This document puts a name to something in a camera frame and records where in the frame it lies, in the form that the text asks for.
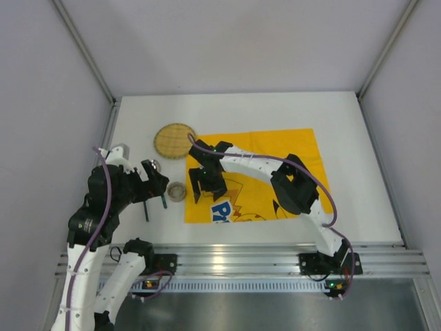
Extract green handled spoon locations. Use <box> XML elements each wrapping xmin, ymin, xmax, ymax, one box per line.
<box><xmin>150</xmin><ymin>159</ymin><xmax>167</xmax><ymax>209</ymax></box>

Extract aluminium frame corner post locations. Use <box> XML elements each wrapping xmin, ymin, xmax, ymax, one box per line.
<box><xmin>49</xmin><ymin>0</ymin><xmax>116</xmax><ymax>105</ymax></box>
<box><xmin>356</xmin><ymin>0</ymin><xmax>421</xmax><ymax>100</ymax></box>

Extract aluminium frame corner post left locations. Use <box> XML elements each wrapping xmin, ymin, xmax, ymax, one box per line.
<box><xmin>49</xmin><ymin>0</ymin><xmax>116</xmax><ymax>105</ymax></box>

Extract yellow printed cloth placemat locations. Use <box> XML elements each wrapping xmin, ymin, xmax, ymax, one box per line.
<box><xmin>188</xmin><ymin>134</ymin><xmax>338</xmax><ymax>228</ymax></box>

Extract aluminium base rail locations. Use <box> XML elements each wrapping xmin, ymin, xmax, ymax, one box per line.
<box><xmin>54</xmin><ymin>241</ymin><xmax>431</xmax><ymax>277</ymax></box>

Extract white slotted cable duct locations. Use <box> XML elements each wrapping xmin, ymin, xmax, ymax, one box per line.
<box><xmin>115</xmin><ymin>277</ymin><xmax>345</xmax><ymax>293</ymax></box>

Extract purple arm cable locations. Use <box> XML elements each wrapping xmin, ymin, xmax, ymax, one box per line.
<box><xmin>187</xmin><ymin>132</ymin><xmax>356</xmax><ymax>301</ymax></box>
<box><xmin>63</xmin><ymin>146</ymin><xmax>173</xmax><ymax>330</ymax></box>

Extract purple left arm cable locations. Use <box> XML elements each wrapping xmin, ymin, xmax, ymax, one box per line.
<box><xmin>63</xmin><ymin>146</ymin><xmax>173</xmax><ymax>330</ymax></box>

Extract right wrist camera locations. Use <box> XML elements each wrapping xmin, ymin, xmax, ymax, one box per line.
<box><xmin>189</xmin><ymin>139</ymin><xmax>232</xmax><ymax>164</ymax></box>

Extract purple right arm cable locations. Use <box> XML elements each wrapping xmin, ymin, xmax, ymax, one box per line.
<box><xmin>187</xmin><ymin>132</ymin><xmax>356</xmax><ymax>301</ymax></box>

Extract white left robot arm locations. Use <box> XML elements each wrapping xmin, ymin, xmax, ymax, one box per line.
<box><xmin>51</xmin><ymin>143</ymin><xmax>173</xmax><ymax>330</ymax></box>

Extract speckled ceramic cup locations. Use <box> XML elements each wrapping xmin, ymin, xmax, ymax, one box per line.
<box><xmin>167</xmin><ymin>181</ymin><xmax>187</xmax><ymax>203</ymax></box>

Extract aluminium frame corner post right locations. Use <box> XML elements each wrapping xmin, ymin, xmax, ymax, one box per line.
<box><xmin>356</xmin><ymin>0</ymin><xmax>421</xmax><ymax>100</ymax></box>

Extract round woven yellow plate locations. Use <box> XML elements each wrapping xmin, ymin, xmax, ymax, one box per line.
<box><xmin>153</xmin><ymin>123</ymin><xmax>196</xmax><ymax>159</ymax></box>

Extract green handled fork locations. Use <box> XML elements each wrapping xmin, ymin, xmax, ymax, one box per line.
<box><xmin>143</xmin><ymin>201</ymin><xmax>150</xmax><ymax>222</ymax></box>

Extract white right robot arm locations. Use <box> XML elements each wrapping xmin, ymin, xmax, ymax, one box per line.
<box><xmin>188</xmin><ymin>139</ymin><xmax>362</xmax><ymax>276</ymax></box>

